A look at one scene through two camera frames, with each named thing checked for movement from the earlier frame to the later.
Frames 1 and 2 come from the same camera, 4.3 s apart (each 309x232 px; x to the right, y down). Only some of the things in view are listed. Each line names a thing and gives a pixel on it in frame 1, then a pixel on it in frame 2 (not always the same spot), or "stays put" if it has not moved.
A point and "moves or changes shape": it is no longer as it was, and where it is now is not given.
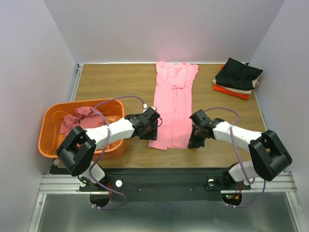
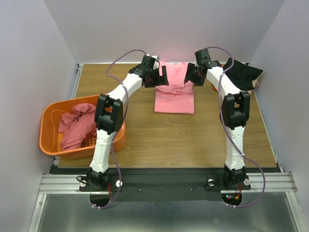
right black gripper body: [195, 139] to [194, 75]
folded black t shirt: [238, 75] stays put
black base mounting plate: [165, 184] stays put
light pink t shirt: [173, 104] moves or changes shape
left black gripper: [153, 136] to [161, 80]
